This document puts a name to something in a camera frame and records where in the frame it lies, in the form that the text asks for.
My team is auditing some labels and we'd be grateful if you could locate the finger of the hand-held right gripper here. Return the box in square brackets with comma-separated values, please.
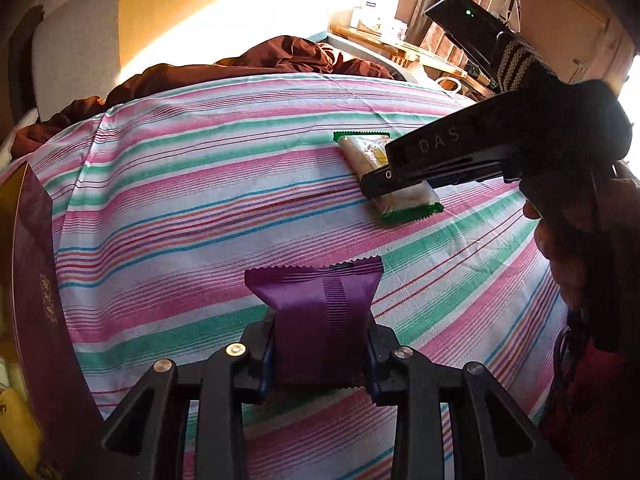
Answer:
[360, 157, 506, 202]

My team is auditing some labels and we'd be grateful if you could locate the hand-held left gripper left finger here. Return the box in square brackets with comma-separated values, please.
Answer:
[100, 321, 278, 480]

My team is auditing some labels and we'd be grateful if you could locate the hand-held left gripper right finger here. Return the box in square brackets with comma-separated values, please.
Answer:
[365, 322, 566, 480]

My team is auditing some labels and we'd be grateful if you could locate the green label snack packet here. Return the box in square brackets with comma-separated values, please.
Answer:
[333, 130, 443, 224]

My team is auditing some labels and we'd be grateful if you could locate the purple snack packet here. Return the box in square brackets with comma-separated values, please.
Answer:
[244, 255, 383, 393]

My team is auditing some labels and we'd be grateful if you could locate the maroon and gold box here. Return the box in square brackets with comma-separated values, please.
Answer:
[0, 162, 106, 480]

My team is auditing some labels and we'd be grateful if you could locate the person's right forearm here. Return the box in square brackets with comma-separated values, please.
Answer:
[492, 35, 556, 92]

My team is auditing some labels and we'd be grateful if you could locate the person's right hand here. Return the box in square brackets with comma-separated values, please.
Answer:
[500, 77, 640, 311]

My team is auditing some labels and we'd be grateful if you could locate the wooden side table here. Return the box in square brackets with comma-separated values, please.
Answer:
[327, 24, 468, 78]

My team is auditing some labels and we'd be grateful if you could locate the brown blanket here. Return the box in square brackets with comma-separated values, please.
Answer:
[10, 35, 396, 161]

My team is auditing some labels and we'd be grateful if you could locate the red clothing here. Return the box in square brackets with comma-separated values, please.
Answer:
[537, 340, 640, 480]

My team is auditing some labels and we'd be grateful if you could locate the multicolour sofa chair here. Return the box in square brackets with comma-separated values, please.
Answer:
[30, 0, 361, 126]

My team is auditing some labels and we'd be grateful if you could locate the grey bed frame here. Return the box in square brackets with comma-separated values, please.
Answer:
[305, 30, 421, 83]

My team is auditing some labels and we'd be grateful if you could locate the dark wooden bed post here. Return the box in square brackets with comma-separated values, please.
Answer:
[7, 5, 46, 126]

